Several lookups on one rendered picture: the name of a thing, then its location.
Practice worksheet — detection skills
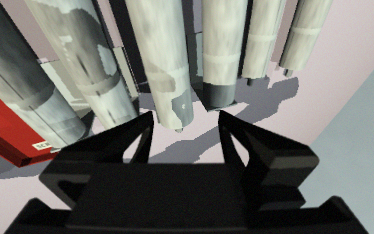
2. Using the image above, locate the red scrap tray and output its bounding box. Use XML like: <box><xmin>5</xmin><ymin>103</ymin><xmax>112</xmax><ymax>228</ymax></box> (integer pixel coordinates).
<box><xmin>0</xmin><ymin>100</ymin><xmax>59</xmax><ymax>168</ymax></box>

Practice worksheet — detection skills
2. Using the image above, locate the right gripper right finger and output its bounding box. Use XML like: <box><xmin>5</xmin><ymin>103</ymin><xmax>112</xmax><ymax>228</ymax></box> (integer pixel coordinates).
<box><xmin>218</xmin><ymin>110</ymin><xmax>320</xmax><ymax>206</ymax></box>

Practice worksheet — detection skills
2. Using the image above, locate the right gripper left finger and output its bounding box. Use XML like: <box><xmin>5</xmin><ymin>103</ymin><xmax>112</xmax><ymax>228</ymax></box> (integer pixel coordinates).
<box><xmin>52</xmin><ymin>111</ymin><xmax>154</xmax><ymax>163</ymax></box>

